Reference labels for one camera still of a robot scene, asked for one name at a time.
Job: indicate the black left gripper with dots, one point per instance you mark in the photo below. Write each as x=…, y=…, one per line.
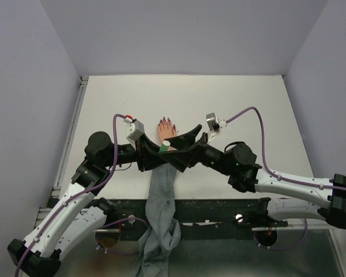
x=144, y=157

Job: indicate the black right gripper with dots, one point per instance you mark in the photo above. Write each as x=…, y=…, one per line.
x=182, y=159

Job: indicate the nail polish bottle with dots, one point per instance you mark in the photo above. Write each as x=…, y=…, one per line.
x=163, y=148

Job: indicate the grey sleeve forearm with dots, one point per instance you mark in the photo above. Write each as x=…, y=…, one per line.
x=163, y=234

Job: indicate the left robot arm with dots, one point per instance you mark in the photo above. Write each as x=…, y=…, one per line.
x=42, y=252

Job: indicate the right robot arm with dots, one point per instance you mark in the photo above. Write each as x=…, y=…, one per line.
x=306, y=198

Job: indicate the mannequin hand with painted nails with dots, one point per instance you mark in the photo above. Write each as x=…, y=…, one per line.
x=166, y=130

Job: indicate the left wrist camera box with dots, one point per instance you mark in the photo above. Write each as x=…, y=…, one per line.
x=134, y=130

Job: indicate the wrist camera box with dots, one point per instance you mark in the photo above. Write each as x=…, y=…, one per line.
x=213, y=126
x=134, y=130

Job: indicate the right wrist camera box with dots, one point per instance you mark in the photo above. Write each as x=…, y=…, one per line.
x=213, y=126

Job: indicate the black mounting base plate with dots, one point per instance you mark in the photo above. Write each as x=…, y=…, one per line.
x=199, y=219

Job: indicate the aluminium rail left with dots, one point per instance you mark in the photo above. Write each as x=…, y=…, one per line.
x=70, y=135

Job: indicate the aluminium rail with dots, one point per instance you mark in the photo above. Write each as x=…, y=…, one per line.
x=70, y=135
x=292, y=224

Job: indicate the aluminium rail front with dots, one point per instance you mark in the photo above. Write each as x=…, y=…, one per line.
x=292, y=224

